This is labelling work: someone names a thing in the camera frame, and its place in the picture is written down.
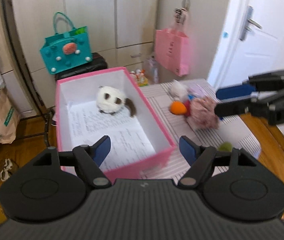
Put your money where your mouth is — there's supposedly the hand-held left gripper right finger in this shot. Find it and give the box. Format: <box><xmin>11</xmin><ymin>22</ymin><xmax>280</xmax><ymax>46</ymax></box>
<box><xmin>178</xmin><ymin>136</ymin><xmax>257</xmax><ymax>187</ymax></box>

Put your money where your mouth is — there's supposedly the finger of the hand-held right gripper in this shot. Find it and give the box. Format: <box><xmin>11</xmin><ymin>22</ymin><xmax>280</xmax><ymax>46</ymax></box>
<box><xmin>214</xmin><ymin>97</ymin><xmax>257</xmax><ymax>118</ymax></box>
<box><xmin>215</xmin><ymin>83</ymin><xmax>257</xmax><ymax>100</ymax></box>

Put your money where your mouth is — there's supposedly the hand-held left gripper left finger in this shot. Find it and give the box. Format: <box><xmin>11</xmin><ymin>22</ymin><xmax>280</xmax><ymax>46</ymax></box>
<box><xmin>33</xmin><ymin>135</ymin><xmax>112</xmax><ymax>188</ymax></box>

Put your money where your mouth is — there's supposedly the pink floral cloth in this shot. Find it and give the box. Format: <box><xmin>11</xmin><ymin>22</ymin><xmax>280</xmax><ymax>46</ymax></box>
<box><xmin>186</xmin><ymin>96</ymin><xmax>221</xmax><ymax>130</ymax></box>

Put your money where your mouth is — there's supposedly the pink cardboard box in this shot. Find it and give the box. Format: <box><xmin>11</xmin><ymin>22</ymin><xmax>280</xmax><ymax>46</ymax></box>
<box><xmin>55</xmin><ymin>67</ymin><xmax>177</xmax><ymax>184</ymax></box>

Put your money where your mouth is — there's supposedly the green plush ball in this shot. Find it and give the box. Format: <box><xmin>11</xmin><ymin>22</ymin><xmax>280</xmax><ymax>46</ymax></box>
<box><xmin>217</xmin><ymin>142</ymin><xmax>233</xmax><ymax>152</ymax></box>

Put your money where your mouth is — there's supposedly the panda plush toy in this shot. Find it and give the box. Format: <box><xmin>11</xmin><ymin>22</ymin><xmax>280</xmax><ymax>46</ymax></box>
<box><xmin>96</xmin><ymin>85</ymin><xmax>137</xmax><ymax>118</ymax></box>

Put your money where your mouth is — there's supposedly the printed paper sheet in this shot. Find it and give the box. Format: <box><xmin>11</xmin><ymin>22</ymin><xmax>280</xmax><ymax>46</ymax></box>
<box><xmin>67</xmin><ymin>101</ymin><xmax>156</xmax><ymax>173</ymax></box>

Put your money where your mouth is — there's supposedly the striped table mat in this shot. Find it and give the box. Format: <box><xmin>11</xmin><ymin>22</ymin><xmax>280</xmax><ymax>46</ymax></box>
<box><xmin>139</xmin><ymin>79</ymin><xmax>262</xmax><ymax>180</ymax></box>

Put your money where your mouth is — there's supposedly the orange ball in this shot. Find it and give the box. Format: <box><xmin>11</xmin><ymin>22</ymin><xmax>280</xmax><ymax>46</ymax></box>
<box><xmin>170</xmin><ymin>101</ymin><xmax>188</xmax><ymax>115</ymax></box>

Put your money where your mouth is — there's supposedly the white door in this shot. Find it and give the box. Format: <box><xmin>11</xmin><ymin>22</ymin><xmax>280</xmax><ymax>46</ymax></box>
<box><xmin>207</xmin><ymin>0</ymin><xmax>284</xmax><ymax>88</ymax></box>

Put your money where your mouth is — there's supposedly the white furry plush toy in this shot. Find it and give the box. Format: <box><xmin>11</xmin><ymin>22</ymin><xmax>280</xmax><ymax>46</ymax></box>
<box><xmin>168</xmin><ymin>80</ymin><xmax>192</xmax><ymax>118</ymax></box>

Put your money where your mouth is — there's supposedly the pink shopping bag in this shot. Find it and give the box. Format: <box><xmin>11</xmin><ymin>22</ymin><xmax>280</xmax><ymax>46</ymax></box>
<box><xmin>154</xmin><ymin>29</ymin><xmax>190</xmax><ymax>77</ymax></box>

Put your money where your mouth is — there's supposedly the small colourful floor toy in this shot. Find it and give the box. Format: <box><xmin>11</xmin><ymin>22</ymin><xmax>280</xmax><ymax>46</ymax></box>
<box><xmin>129</xmin><ymin>69</ymin><xmax>149</xmax><ymax>87</ymax></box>

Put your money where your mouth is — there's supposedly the black suitcase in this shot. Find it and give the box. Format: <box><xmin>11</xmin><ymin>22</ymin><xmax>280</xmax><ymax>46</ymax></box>
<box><xmin>55</xmin><ymin>52</ymin><xmax>107</xmax><ymax>82</ymax></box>

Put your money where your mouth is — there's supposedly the clear plastic bottle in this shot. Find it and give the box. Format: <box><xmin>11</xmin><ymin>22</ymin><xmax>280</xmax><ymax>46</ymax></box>
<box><xmin>143</xmin><ymin>54</ymin><xmax>160</xmax><ymax>84</ymax></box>

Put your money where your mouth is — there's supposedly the white sandal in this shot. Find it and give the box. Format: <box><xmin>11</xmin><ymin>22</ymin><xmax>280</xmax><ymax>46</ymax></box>
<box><xmin>0</xmin><ymin>159</ymin><xmax>19</xmax><ymax>182</ymax></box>

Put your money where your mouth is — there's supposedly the brown paper bag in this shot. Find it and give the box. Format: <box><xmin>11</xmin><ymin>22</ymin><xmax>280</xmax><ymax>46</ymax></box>
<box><xmin>0</xmin><ymin>90</ymin><xmax>21</xmax><ymax>144</ymax></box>

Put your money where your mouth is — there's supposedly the teal felt tote bag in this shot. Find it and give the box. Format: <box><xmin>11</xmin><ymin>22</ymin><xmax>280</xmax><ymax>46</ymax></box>
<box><xmin>40</xmin><ymin>12</ymin><xmax>93</xmax><ymax>75</ymax></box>

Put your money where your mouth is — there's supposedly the white wardrobe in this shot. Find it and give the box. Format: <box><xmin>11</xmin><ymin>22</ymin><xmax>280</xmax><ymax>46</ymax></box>
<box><xmin>10</xmin><ymin>0</ymin><xmax>232</xmax><ymax>110</ymax></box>

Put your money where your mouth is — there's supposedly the black metal rack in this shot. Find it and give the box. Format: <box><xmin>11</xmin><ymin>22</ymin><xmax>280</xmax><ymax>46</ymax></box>
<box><xmin>0</xmin><ymin>0</ymin><xmax>58</xmax><ymax>148</ymax></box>

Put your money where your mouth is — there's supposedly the silver door handle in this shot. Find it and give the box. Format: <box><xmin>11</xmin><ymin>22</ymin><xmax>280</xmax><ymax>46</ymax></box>
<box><xmin>239</xmin><ymin>6</ymin><xmax>263</xmax><ymax>42</ymax></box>

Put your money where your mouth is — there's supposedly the wall hook with hair ties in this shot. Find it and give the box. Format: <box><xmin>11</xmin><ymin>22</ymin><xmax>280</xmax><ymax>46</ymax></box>
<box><xmin>174</xmin><ymin>0</ymin><xmax>191</xmax><ymax>26</ymax></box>

